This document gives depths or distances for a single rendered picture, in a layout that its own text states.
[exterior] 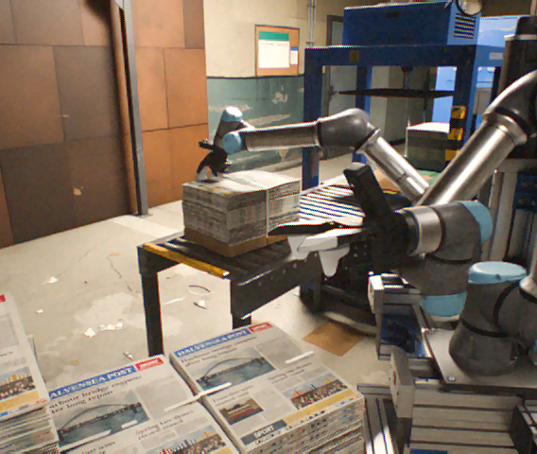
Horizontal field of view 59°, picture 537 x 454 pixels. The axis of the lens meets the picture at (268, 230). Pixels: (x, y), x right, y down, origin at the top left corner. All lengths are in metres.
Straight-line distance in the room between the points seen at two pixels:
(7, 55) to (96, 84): 0.79
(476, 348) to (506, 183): 0.41
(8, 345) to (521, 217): 1.15
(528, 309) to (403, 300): 0.65
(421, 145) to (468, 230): 2.57
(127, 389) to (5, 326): 0.31
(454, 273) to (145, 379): 0.67
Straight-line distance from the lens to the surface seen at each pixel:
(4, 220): 4.54
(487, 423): 1.30
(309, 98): 2.88
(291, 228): 0.73
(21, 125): 4.49
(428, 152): 3.35
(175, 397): 1.05
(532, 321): 1.06
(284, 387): 1.05
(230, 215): 1.69
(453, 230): 0.80
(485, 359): 1.19
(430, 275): 0.85
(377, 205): 0.72
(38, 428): 0.72
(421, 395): 1.21
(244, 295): 1.56
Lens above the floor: 1.47
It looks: 19 degrees down
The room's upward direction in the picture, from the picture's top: straight up
